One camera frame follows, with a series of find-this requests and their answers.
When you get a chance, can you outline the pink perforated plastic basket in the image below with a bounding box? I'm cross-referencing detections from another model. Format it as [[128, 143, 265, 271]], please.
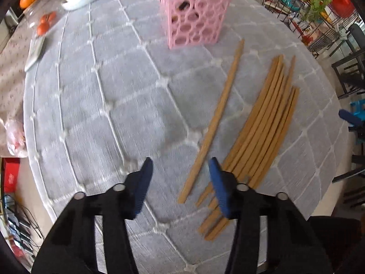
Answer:
[[157, 0, 241, 50]]

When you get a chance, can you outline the black wire rack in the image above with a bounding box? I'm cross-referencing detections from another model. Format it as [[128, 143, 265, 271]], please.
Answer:
[[264, 0, 357, 59]]

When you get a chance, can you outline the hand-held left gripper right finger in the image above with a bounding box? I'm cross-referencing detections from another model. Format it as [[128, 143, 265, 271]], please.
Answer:
[[208, 157, 334, 274]]

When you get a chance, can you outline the single wooden chopstick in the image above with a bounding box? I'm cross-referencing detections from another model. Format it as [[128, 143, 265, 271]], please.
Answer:
[[178, 39, 246, 204]]

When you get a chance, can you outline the blue plastic stool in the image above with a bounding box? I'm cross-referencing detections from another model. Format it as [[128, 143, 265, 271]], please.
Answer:
[[349, 100, 365, 145]]

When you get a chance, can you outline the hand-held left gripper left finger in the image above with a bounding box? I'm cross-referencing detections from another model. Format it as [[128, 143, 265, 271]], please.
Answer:
[[31, 157, 154, 274]]

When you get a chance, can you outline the tangle of black cables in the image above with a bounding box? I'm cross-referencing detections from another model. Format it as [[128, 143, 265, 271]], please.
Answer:
[[0, 194, 43, 260]]

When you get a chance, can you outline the crumpled clear plastic bag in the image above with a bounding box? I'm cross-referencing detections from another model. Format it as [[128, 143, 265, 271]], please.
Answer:
[[4, 120, 29, 158]]

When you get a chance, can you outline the floral cabinet cover cloth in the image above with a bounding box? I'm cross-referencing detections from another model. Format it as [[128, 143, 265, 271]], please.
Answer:
[[0, 6, 66, 157]]

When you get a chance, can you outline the red plastic bag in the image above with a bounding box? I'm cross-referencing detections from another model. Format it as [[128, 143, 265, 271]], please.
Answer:
[[331, 0, 357, 19]]

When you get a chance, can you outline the black chair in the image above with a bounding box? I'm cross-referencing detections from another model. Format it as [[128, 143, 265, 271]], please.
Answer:
[[332, 24, 365, 99]]

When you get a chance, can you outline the group of wooden chopsticks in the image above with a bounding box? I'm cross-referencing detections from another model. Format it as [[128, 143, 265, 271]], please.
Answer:
[[195, 54, 300, 242]]

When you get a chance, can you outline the red cardboard box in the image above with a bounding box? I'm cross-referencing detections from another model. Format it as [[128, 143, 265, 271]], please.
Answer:
[[1, 160, 20, 193]]

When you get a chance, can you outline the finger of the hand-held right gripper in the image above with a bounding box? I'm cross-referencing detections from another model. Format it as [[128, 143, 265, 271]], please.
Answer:
[[339, 109, 365, 126]]

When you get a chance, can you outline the white remote control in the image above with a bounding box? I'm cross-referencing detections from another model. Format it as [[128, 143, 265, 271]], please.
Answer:
[[24, 36, 47, 72]]

